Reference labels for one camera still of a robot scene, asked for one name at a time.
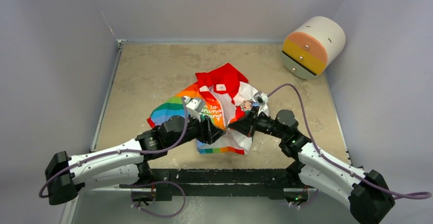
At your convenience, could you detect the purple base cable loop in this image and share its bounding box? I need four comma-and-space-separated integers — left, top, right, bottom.
130, 178, 188, 218
289, 187, 321, 210

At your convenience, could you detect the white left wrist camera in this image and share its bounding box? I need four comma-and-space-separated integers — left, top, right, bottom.
185, 96, 206, 121

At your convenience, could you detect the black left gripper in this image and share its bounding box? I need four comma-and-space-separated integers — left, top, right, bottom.
167, 110, 225, 150

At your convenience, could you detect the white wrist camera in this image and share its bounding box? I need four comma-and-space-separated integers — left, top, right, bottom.
253, 91, 269, 108
185, 96, 206, 121

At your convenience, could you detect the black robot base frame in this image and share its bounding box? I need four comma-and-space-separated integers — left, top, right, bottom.
119, 163, 307, 202

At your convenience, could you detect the round pastel drawer cabinet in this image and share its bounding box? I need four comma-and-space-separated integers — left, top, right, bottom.
280, 16, 346, 80

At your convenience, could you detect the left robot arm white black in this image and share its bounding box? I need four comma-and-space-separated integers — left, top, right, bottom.
39, 115, 226, 206

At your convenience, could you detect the rainbow red white kids jacket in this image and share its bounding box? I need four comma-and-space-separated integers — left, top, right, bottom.
147, 63, 269, 155

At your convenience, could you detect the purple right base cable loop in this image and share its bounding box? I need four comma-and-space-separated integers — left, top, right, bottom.
289, 187, 321, 210

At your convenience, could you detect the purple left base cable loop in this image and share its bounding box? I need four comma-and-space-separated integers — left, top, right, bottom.
130, 178, 188, 218

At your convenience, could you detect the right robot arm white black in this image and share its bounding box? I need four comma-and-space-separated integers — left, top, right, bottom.
228, 107, 395, 223

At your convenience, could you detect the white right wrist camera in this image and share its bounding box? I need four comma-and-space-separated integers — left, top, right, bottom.
253, 91, 269, 108

